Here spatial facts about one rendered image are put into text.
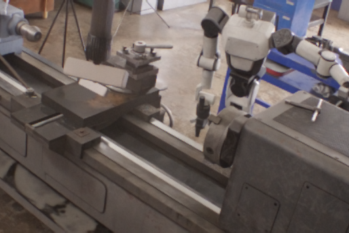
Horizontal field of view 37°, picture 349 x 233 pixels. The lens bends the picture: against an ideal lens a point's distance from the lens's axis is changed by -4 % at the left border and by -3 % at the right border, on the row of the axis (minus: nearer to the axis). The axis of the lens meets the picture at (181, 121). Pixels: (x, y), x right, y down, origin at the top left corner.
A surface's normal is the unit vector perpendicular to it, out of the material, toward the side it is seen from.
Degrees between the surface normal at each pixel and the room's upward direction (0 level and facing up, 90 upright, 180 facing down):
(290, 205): 90
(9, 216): 0
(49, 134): 0
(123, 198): 90
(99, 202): 90
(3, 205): 0
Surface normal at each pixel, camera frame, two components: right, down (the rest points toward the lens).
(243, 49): -0.39, 0.62
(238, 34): -0.26, -0.07
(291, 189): -0.61, 0.29
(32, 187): 0.17, -0.86
